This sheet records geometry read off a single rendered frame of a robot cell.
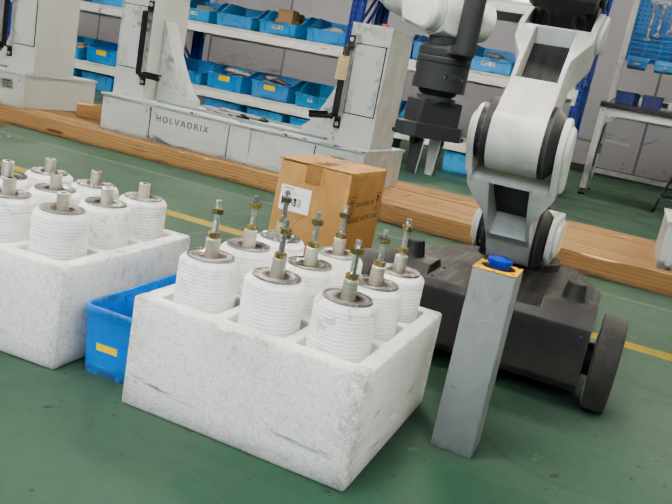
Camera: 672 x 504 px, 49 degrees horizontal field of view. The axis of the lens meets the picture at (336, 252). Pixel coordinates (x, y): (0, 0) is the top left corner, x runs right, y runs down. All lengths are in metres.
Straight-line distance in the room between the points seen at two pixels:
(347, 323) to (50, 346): 0.53
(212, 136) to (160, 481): 2.68
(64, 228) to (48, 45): 3.16
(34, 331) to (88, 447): 0.29
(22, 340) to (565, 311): 1.01
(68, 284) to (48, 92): 3.22
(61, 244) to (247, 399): 0.43
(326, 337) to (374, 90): 2.33
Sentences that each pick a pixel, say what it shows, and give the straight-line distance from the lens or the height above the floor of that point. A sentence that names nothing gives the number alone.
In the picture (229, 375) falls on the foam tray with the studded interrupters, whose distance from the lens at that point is 1.10.
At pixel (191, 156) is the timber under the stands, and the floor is 0.07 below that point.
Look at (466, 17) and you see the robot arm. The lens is 1.20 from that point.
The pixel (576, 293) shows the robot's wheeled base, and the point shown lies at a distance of 1.56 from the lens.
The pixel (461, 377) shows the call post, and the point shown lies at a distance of 1.22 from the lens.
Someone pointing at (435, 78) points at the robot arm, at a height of 0.58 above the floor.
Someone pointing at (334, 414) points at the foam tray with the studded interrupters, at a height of 0.11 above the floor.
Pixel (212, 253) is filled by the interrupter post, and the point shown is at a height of 0.26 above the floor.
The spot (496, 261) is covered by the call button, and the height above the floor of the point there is 0.33.
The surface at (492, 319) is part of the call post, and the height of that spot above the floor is 0.24.
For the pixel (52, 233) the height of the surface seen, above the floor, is 0.22.
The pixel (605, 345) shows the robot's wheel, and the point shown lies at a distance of 1.52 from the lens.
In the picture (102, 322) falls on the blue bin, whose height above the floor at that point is 0.10.
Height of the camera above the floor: 0.56
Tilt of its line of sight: 13 degrees down
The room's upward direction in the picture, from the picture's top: 11 degrees clockwise
